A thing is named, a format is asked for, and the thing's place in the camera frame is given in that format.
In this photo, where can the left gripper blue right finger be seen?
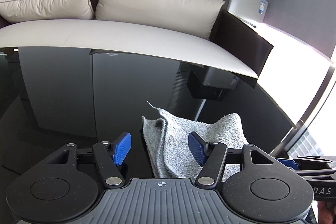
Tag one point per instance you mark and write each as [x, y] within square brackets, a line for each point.
[199, 148]

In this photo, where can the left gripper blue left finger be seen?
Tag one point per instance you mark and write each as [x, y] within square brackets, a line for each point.
[120, 148]

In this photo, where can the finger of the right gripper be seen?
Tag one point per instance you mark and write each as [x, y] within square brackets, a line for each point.
[290, 163]

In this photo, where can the person's right hand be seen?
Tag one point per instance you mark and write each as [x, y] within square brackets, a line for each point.
[325, 215]

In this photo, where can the beige and brown sofa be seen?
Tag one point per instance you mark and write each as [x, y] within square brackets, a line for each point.
[232, 46]

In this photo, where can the beige large back cushion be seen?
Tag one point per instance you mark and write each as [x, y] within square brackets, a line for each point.
[193, 17]

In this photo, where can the silver mini fridge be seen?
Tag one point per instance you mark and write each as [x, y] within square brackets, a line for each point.
[251, 11]

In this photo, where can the beige left cushion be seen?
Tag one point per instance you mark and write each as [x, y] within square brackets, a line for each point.
[16, 11]

